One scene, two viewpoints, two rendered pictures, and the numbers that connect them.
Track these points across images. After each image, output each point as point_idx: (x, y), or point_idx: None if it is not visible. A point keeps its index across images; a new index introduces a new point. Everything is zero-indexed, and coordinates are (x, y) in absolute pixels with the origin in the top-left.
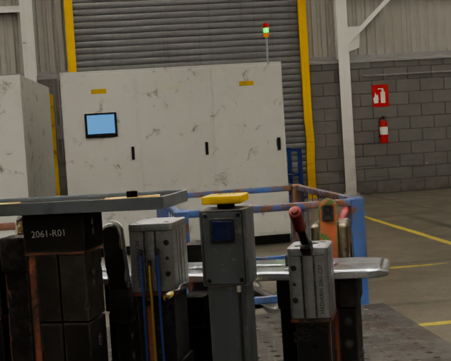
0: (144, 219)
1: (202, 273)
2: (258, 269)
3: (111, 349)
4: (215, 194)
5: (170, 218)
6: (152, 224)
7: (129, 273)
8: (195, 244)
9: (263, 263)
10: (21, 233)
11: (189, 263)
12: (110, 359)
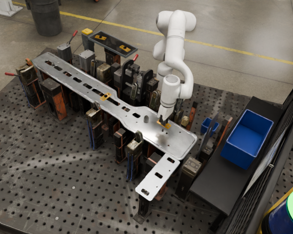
0: (87, 56)
1: (94, 43)
2: (62, 65)
3: (50, 184)
4: (87, 32)
5: (83, 53)
6: (90, 50)
7: (86, 78)
8: (57, 83)
9: (54, 70)
10: (114, 65)
11: (66, 80)
12: (59, 169)
